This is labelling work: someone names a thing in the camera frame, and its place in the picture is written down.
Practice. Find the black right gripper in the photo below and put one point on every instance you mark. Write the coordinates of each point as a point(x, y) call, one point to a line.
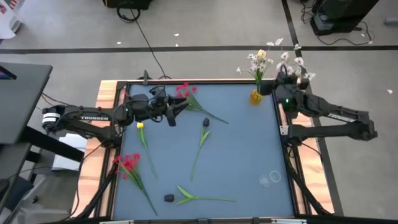
point(284, 83)

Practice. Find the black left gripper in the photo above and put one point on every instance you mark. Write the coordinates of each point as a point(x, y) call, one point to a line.
point(161, 107)

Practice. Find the red artificial flower bouquet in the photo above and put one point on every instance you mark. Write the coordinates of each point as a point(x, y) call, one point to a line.
point(130, 165)
point(196, 104)

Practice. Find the white artificial flower bouquet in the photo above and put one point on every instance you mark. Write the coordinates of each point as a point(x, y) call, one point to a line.
point(299, 61)
point(258, 67)

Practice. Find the black artificial tulip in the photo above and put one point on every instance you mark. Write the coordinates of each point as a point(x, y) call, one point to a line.
point(206, 122)
point(169, 198)

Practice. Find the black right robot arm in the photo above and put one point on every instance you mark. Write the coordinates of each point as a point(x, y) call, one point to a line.
point(326, 109)

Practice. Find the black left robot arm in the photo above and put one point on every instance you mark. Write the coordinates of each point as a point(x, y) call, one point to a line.
point(93, 118)

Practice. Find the yellow glass vase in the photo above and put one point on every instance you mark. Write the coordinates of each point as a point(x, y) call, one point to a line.
point(255, 99)

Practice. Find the clear glass vase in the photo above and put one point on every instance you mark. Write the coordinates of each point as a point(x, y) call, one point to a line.
point(271, 179)

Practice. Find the blue-grey table mat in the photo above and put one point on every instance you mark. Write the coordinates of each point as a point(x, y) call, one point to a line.
point(242, 140)

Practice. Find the black floor equipment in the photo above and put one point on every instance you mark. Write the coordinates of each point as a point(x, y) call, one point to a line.
point(335, 15)

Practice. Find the black equipment case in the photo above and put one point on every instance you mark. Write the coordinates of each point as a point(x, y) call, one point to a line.
point(127, 3)

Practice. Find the white box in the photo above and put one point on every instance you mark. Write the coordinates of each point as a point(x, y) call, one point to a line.
point(66, 158)

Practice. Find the black desk support beam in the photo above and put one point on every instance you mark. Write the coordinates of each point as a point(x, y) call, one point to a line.
point(56, 147)

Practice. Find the white light bar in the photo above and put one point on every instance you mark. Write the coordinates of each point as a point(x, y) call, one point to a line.
point(116, 222)
point(289, 221)

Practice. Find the dark grey desk top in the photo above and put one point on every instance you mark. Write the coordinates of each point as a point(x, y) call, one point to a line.
point(21, 102)

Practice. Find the dark monitor screen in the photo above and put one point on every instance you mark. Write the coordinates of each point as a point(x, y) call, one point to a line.
point(6, 74)

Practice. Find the white display stand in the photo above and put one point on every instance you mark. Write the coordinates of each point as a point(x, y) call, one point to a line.
point(7, 25)

